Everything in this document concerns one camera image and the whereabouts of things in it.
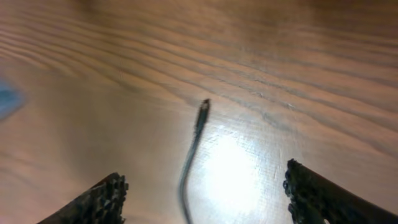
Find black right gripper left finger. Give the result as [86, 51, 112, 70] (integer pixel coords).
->
[38, 172, 129, 224]

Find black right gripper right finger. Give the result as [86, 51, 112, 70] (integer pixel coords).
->
[283, 159, 397, 224]

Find black USB charger cable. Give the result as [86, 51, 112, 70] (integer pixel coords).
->
[177, 98, 211, 224]

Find blue Galaxy smartphone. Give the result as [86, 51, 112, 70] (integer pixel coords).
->
[1, 80, 25, 120]

